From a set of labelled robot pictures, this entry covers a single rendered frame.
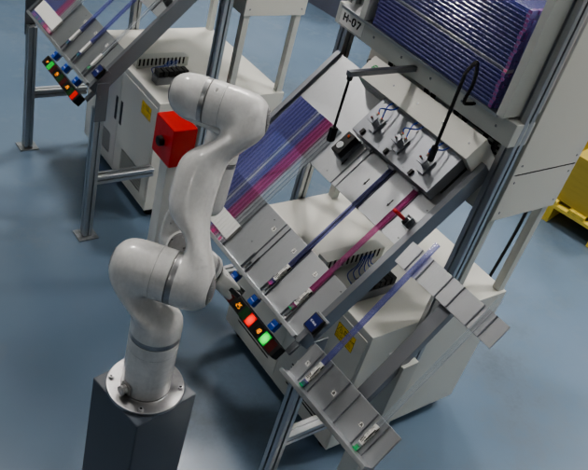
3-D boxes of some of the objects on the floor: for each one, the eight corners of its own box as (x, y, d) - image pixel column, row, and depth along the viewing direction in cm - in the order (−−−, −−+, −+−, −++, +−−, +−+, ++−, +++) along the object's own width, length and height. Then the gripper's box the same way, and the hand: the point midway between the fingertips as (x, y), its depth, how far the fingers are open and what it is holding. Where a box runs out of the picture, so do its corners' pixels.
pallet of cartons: (598, 257, 427) (637, 194, 401) (476, 177, 467) (504, 116, 442) (674, 202, 507) (710, 147, 482) (564, 138, 548) (592, 84, 523)
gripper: (232, 275, 196) (263, 300, 211) (204, 241, 205) (236, 268, 220) (212, 296, 196) (244, 319, 211) (184, 260, 205) (217, 285, 220)
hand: (236, 290), depth 214 cm, fingers closed
